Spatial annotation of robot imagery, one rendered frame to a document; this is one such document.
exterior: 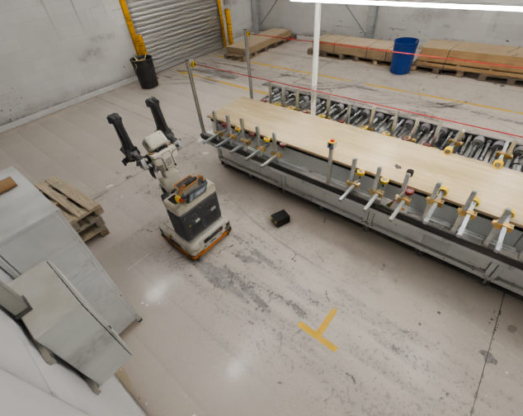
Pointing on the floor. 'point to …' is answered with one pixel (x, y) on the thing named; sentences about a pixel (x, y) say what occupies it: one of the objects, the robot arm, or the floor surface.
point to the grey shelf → (48, 246)
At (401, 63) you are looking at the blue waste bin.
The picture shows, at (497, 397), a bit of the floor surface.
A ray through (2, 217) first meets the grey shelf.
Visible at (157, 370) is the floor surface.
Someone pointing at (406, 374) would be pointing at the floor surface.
